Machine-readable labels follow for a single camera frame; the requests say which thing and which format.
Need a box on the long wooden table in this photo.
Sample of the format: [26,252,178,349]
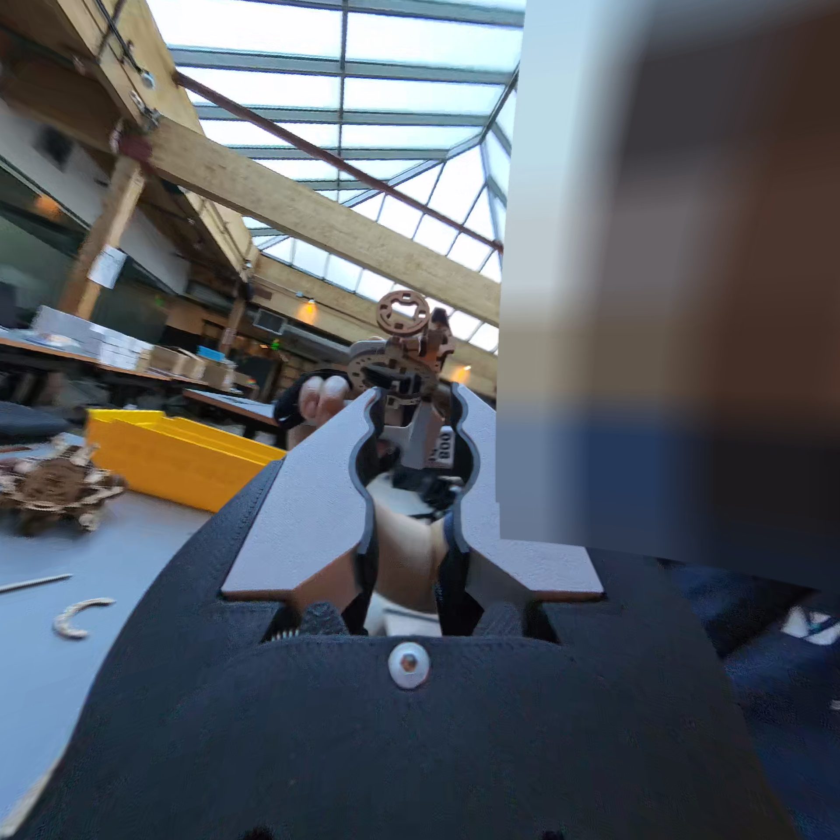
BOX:
[0,327,258,409]

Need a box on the stack of cardboard boxes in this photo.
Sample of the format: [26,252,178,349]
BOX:
[139,344,238,389]

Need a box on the person's right forearm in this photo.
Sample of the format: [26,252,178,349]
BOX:
[374,500,455,613]

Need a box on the yellow plastic bin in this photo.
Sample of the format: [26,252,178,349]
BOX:
[85,407,287,514]

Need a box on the person's dark blue clothing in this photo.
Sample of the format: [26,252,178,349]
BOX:
[656,556,840,840]

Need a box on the wooden model axle assembly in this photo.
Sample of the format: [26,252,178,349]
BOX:
[344,289,458,424]

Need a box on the thin wooden stick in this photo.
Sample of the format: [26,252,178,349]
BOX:
[0,574,74,595]

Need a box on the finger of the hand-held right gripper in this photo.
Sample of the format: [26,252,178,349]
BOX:
[379,408,427,471]
[421,394,455,470]

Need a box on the stack of white boxes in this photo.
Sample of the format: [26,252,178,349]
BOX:
[31,304,153,370]

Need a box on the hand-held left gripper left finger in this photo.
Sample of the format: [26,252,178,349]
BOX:
[221,386,385,614]

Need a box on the curved wooden model piece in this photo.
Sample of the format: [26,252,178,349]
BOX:
[52,596,117,641]

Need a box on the wooden gear wheel model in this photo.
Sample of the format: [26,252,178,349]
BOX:
[0,432,127,534]

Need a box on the paper sheet on post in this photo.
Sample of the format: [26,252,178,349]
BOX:
[87,245,127,290]

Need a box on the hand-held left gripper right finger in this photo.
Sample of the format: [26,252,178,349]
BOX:
[450,383,606,616]

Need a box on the person's right hand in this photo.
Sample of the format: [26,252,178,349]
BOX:
[287,375,352,451]

